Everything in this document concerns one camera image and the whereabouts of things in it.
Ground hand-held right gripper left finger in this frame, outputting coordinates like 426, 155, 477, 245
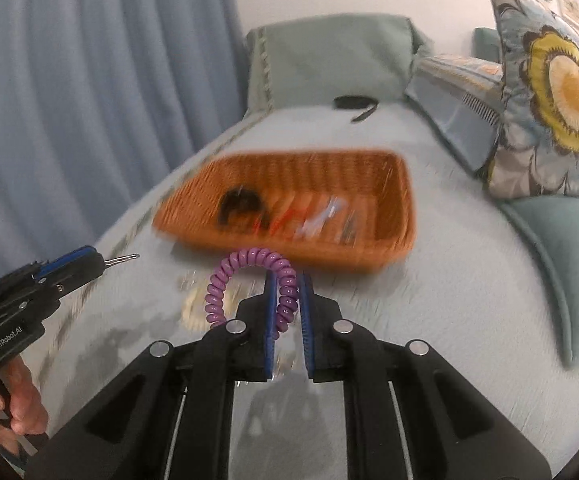
24, 271, 278, 480

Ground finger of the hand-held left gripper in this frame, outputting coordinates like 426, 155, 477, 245
42, 253, 106, 293
34, 245, 96, 281

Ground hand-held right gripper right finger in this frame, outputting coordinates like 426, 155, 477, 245
298, 271, 553, 480

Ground metal hair pin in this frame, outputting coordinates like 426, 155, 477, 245
102, 253, 141, 268

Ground purple spiral hair tie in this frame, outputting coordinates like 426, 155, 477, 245
204, 247, 300, 334

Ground orange wicker basket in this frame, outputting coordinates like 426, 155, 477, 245
152, 149, 417, 275

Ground person's left hand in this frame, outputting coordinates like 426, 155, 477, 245
0, 359, 50, 442

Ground red hair accessory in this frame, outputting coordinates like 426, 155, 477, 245
254, 204, 311, 235

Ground small items in basket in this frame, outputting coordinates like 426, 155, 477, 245
293, 196, 353, 242

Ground black hair claw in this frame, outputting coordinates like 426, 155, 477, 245
219, 187, 271, 232

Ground pale blue bed cover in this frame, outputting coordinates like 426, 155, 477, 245
17, 102, 579, 480

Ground blue curtain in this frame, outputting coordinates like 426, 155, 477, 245
0, 0, 246, 286

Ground teal pillow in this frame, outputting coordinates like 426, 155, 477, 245
498, 194, 579, 370

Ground striped pillow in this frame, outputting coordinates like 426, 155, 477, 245
403, 54, 506, 177

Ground green cushion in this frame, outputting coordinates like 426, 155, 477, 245
244, 13, 434, 112

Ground small teal cushion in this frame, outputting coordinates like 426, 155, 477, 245
471, 27, 503, 64

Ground floral pillow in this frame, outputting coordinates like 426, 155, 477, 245
483, 0, 579, 200

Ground pale ring-shaped item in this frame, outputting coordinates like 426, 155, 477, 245
178, 271, 213, 332

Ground black strap item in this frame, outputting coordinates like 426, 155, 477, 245
333, 94, 379, 124

